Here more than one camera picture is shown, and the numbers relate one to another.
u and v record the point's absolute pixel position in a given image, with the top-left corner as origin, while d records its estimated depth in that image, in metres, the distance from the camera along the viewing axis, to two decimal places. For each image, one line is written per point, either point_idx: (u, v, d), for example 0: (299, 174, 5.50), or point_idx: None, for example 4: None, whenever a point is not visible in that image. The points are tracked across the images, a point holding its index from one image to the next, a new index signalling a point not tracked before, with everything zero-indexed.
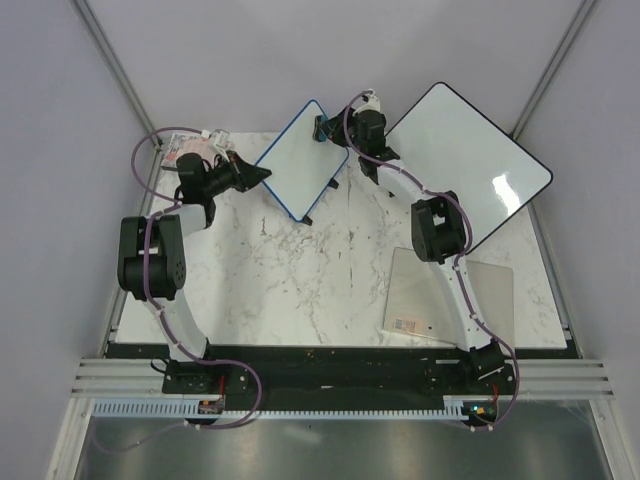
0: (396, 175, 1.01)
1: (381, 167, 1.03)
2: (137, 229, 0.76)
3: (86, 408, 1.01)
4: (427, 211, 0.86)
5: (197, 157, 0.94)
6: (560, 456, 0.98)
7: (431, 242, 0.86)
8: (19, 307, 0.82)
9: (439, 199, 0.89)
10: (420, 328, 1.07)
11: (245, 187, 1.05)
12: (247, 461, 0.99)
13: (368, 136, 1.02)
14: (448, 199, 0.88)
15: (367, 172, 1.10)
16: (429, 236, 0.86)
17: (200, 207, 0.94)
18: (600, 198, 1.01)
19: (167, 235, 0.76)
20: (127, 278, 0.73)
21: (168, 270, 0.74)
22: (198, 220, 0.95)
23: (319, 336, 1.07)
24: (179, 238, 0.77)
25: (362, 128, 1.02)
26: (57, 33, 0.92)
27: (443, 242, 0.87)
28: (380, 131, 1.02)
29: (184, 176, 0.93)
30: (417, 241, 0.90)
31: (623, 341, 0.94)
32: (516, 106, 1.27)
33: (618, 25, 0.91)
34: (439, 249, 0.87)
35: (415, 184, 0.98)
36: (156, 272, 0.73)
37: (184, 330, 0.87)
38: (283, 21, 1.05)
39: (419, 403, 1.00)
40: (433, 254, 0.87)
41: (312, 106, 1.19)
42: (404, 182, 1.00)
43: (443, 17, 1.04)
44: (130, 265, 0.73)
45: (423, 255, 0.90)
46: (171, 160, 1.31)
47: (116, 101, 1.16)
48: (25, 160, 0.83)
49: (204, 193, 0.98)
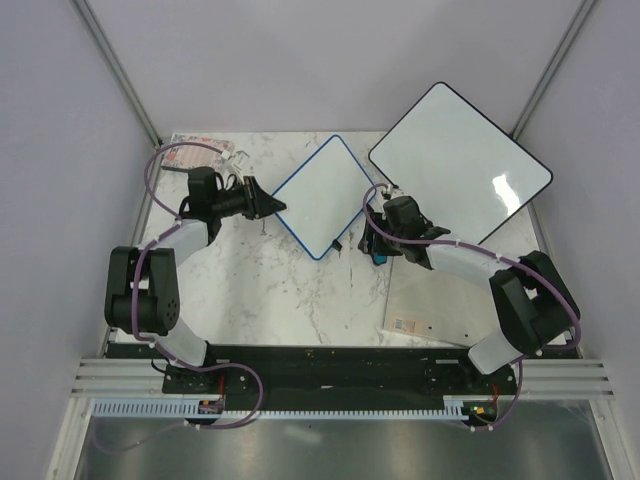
0: (450, 248, 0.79)
1: (430, 244, 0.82)
2: (127, 261, 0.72)
3: (86, 408, 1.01)
4: (517, 283, 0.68)
5: (211, 170, 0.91)
6: (560, 457, 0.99)
7: (533, 325, 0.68)
8: (21, 305, 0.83)
9: (520, 268, 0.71)
10: (420, 328, 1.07)
11: (256, 213, 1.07)
12: (248, 461, 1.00)
13: (400, 219, 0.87)
14: (530, 268, 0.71)
15: (413, 258, 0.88)
16: (529, 317, 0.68)
17: (203, 225, 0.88)
18: (600, 198, 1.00)
19: (159, 271, 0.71)
20: (114, 313, 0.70)
21: (157, 309, 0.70)
22: (199, 239, 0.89)
23: (319, 336, 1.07)
24: (171, 275, 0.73)
25: (392, 216, 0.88)
26: (57, 32, 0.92)
27: (550, 325, 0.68)
28: (412, 208, 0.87)
29: (193, 184, 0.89)
30: (508, 327, 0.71)
31: (624, 342, 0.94)
32: (516, 106, 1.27)
33: (619, 24, 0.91)
34: (548, 334, 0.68)
35: (487, 254, 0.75)
36: (146, 310, 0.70)
37: (183, 348, 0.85)
38: (282, 23, 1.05)
39: (420, 403, 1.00)
40: (541, 342, 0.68)
41: (335, 141, 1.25)
42: (469, 256, 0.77)
43: (443, 17, 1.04)
44: (118, 300, 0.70)
45: (520, 348, 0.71)
46: (171, 160, 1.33)
47: (115, 101, 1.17)
48: (24, 160, 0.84)
49: (212, 208, 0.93)
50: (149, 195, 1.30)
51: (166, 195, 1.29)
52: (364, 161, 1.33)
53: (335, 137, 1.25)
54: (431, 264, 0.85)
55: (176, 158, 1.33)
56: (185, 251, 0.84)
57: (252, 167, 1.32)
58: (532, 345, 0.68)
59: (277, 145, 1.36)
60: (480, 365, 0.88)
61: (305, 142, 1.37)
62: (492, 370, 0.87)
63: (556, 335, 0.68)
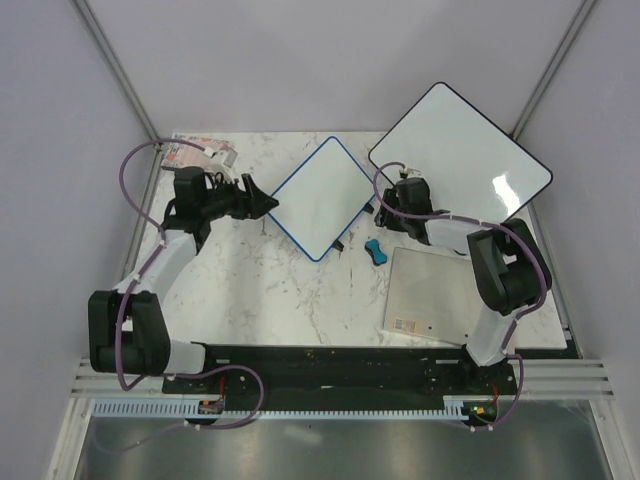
0: (444, 222, 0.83)
1: (428, 219, 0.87)
2: (107, 309, 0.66)
3: (86, 408, 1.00)
4: (490, 240, 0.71)
5: (199, 169, 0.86)
6: (558, 457, 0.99)
7: (506, 283, 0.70)
8: (20, 304, 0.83)
9: (500, 230, 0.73)
10: (420, 328, 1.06)
11: (248, 212, 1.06)
12: (248, 460, 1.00)
13: (409, 197, 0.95)
14: (509, 229, 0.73)
15: (415, 234, 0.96)
16: (501, 274, 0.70)
17: (189, 236, 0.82)
18: (599, 198, 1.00)
19: (142, 322, 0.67)
20: (100, 361, 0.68)
21: (145, 360, 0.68)
22: (186, 254, 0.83)
23: (319, 336, 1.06)
24: (157, 322, 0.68)
25: (402, 194, 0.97)
26: (56, 32, 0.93)
27: (521, 285, 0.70)
28: (421, 190, 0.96)
29: (180, 184, 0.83)
30: (481, 286, 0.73)
31: (624, 342, 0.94)
32: (516, 106, 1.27)
33: (619, 24, 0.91)
34: (518, 295, 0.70)
35: (470, 222, 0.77)
36: (133, 359, 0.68)
37: (183, 359, 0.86)
38: (281, 23, 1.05)
39: (420, 403, 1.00)
40: (510, 300, 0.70)
41: (334, 142, 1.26)
42: (456, 227, 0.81)
43: (444, 16, 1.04)
44: (103, 348, 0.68)
45: (490, 306, 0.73)
46: (171, 160, 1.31)
47: (115, 102, 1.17)
48: (24, 159, 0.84)
49: (202, 211, 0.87)
50: (143, 215, 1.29)
51: (166, 195, 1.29)
52: (364, 161, 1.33)
53: (333, 138, 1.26)
54: (429, 240, 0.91)
55: (176, 159, 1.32)
56: (173, 270, 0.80)
57: (252, 167, 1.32)
58: (500, 301, 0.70)
59: (277, 145, 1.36)
60: (474, 352, 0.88)
61: (305, 142, 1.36)
62: (488, 362, 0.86)
63: (524, 296, 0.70)
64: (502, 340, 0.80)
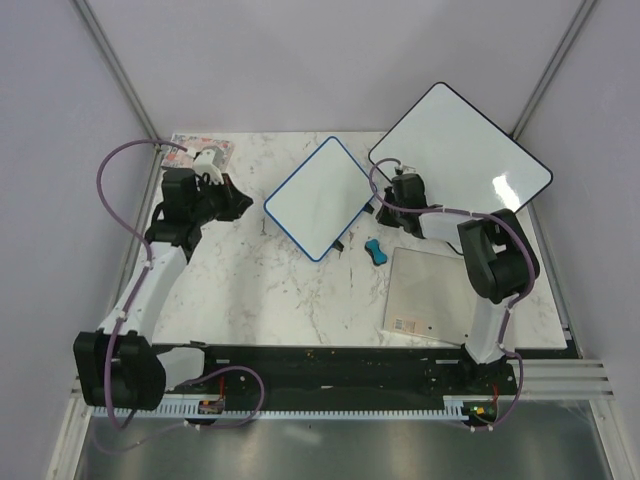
0: (437, 214, 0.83)
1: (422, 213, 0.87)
2: (95, 350, 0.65)
3: (86, 408, 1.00)
4: (477, 229, 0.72)
5: (190, 171, 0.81)
6: (559, 457, 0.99)
7: (494, 271, 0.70)
8: (20, 304, 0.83)
9: (488, 220, 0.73)
10: (420, 328, 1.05)
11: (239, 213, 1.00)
12: (248, 460, 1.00)
13: (404, 192, 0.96)
14: (497, 216, 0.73)
15: (409, 229, 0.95)
16: (489, 263, 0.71)
17: (178, 249, 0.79)
18: (600, 197, 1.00)
19: (129, 362, 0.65)
20: (94, 399, 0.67)
21: (136, 398, 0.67)
22: (177, 271, 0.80)
23: (319, 336, 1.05)
24: (145, 360, 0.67)
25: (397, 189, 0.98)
26: (55, 31, 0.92)
27: (510, 272, 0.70)
28: (416, 186, 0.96)
29: (169, 187, 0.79)
30: (473, 275, 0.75)
31: (624, 342, 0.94)
32: (516, 106, 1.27)
33: (619, 23, 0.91)
34: (507, 283, 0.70)
35: (460, 213, 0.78)
36: (124, 398, 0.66)
37: (182, 366, 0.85)
38: (281, 22, 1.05)
39: (419, 403, 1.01)
40: (498, 288, 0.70)
41: (334, 142, 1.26)
42: (449, 219, 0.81)
43: (444, 15, 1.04)
44: (95, 387, 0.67)
45: (482, 294, 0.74)
46: (171, 160, 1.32)
47: (114, 101, 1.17)
48: (23, 159, 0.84)
49: (190, 216, 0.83)
50: (136, 233, 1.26)
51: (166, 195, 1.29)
52: (364, 161, 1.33)
53: (333, 138, 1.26)
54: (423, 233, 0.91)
55: (176, 159, 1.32)
56: (163, 290, 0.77)
57: (252, 167, 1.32)
58: (489, 288, 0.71)
59: (277, 145, 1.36)
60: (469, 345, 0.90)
61: (305, 142, 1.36)
62: (486, 361, 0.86)
63: (514, 283, 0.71)
64: (498, 332, 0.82)
